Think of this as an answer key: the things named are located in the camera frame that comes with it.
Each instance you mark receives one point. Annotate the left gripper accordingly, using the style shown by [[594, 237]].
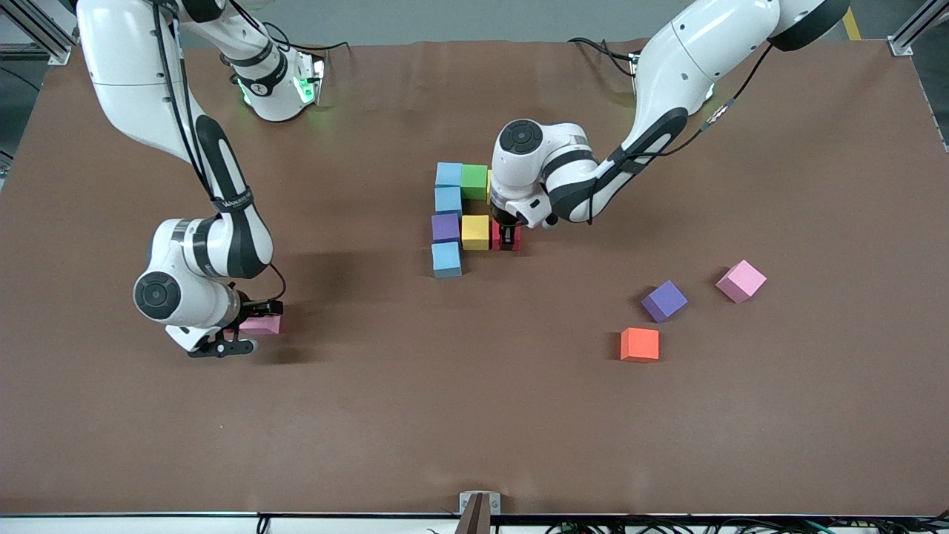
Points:
[[507, 234]]

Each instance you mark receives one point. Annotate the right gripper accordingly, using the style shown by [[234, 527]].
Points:
[[257, 306]]

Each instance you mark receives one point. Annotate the red foam block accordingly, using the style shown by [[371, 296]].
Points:
[[495, 236]]

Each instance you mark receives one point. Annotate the yellow foam block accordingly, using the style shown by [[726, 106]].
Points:
[[488, 185], [475, 232]]

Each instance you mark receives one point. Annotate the purple foam block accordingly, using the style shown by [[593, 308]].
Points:
[[664, 300], [445, 228]]

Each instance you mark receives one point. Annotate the green foam block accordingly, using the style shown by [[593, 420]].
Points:
[[474, 182]]

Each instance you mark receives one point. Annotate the blue foam block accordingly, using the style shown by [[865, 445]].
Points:
[[448, 174], [447, 259], [448, 200]]

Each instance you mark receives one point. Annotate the pink foam block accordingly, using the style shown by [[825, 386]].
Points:
[[741, 281], [263, 325]]

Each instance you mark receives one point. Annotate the orange foam block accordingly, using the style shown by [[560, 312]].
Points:
[[640, 344]]

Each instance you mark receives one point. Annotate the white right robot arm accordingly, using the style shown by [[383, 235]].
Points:
[[133, 74]]

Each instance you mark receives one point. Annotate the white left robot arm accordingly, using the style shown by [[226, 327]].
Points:
[[682, 67]]

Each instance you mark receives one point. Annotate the brown table cover sheet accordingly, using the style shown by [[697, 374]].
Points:
[[474, 430]]

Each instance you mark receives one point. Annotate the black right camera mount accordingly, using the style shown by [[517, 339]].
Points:
[[263, 308]]

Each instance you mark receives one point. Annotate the grey metal bracket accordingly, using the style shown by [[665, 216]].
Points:
[[479, 510]]

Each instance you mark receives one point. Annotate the aluminium frame profile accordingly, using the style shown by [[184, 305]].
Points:
[[909, 41], [46, 41]]

